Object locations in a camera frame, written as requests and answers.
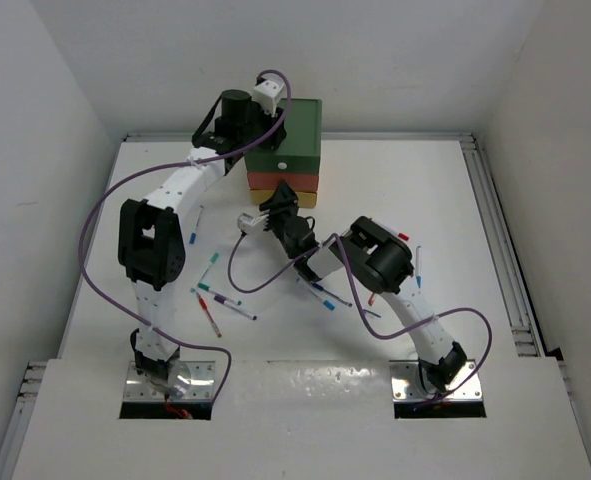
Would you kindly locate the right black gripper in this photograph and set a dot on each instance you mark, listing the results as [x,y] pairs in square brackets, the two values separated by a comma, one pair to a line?
[284,201]

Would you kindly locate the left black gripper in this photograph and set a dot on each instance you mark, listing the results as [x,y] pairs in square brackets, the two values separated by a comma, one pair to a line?
[255,108]

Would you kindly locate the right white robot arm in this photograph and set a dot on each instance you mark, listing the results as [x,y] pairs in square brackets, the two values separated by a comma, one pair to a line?
[381,262]

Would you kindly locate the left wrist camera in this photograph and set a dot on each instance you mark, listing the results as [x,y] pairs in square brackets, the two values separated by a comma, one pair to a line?
[267,93]

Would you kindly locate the red gel pen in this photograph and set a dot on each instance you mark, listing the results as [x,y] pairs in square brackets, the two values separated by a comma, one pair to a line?
[205,309]

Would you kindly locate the light blue capped pen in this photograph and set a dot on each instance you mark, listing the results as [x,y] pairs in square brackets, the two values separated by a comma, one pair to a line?
[309,288]

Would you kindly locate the teal capped white pen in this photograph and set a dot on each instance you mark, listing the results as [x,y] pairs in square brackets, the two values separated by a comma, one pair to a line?
[209,266]

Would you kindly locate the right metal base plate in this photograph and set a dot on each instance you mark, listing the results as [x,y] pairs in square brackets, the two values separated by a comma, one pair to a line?
[410,385]

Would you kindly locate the green top drawer unit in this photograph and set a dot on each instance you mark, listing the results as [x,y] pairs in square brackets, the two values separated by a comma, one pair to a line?
[300,151]

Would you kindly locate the teal capped marker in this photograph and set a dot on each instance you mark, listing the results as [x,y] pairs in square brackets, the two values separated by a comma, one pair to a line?
[218,294]

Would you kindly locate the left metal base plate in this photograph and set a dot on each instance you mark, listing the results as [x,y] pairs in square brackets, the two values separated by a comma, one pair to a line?
[188,381]

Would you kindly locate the metal base plate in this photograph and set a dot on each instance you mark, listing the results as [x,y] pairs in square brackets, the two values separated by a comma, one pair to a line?
[410,385]
[188,381]

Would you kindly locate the dark blue pen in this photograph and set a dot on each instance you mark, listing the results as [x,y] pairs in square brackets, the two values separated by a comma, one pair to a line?
[324,290]

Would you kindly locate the blue capped white marker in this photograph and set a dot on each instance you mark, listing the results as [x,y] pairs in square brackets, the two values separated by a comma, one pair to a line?
[418,266]

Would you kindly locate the blue capped marker left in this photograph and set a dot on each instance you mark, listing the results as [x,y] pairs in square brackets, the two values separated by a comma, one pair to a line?
[195,230]

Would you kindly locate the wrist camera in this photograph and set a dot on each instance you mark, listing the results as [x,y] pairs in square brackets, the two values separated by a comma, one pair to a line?
[251,225]
[267,93]

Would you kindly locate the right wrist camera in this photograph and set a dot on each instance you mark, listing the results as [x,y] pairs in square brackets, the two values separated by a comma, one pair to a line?
[251,225]

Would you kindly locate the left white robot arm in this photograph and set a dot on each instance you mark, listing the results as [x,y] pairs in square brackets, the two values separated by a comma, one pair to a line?
[151,245]

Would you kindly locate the purple capped marker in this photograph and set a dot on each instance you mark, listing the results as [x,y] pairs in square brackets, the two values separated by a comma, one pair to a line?
[236,308]

